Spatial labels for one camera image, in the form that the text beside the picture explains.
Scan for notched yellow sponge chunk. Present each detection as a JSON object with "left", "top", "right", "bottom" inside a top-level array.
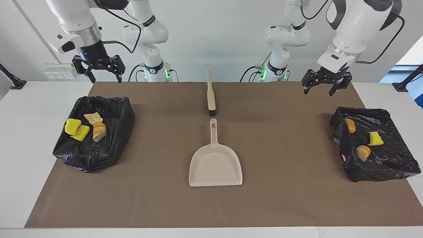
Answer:
[{"left": 70, "top": 125, "right": 90, "bottom": 142}]

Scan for white wall cable duct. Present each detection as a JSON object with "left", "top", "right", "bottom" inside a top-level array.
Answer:
[{"left": 13, "top": 0, "right": 59, "bottom": 64}]

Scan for small yellow sponge wedge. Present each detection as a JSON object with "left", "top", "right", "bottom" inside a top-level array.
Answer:
[{"left": 368, "top": 131, "right": 384, "bottom": 146}]

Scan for black left base cable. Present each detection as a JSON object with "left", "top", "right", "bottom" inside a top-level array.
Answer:
[{"left": 240, "top": 51, "right": 272, "bottom": 82}]

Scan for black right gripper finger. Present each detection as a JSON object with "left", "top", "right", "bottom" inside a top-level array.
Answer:
[
  {"left": 110, "top": 55, "right": 126, "bottom": 83},
  {"left": 72, "top": 55, "right": 96, "bottom": 84}
]

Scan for beige hand brush black bristles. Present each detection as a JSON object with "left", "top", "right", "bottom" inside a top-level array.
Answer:
[{"left": 206, "top": 69, "right": 217, "bottom": 117}]

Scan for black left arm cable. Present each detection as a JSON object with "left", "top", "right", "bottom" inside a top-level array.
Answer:
[{"left": 299, "top": 0, "right": 405, "bottom": 64}]

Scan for brown table mat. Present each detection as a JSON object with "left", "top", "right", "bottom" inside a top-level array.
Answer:
[{"left": 24, "top": 82, "right": 423, "bottom": 228}]

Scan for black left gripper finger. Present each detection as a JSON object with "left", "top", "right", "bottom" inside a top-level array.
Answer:
[
  {"left": 301, "top": 68, "right": 320, "bottom": 96},
  {"left": 328, "top": 72, "right": 353, "bottom": 97}
]

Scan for white wall socket strip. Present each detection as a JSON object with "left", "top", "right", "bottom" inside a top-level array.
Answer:
[{"left": 44, "top": 63, "right": 79, "bottom": 80}]

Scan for round beige bread piece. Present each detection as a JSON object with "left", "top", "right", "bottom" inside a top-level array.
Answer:
[{"left": 356, "top": 145, "right": 371, "bottom": 162}]

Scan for beige plastic dustpan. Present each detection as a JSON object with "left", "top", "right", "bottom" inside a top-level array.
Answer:
[{"left": 189, "top": 118, "right": 243, "bottom": 187}]

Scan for black bin bag pink spot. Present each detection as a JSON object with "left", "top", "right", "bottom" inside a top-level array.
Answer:
[{"left": 329, "top": 106, "right": 422, "bottom": 182}]

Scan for black base cable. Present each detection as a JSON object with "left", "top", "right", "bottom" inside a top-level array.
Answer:
[
  {"left": 128, "top": 64, "right": 146, "bottom": 82},
  {"left": 240, "top": 51, "right": 272, "bottom": 82}
]

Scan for black right base cable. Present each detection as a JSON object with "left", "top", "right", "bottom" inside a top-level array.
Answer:
[{"left": 128, "top": 64, "right": 146, "bottom": 82}]

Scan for beige bread chunk orange crust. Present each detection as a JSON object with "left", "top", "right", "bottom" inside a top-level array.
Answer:
[{"left": 92, "top": 122, "right": 107, "bottom": 143}]

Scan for rounded yellow sponge chunk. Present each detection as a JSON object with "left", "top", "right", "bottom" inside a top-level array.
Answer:
[{"left": 65, "top": 118, "right": 82, "bottom": 136}]

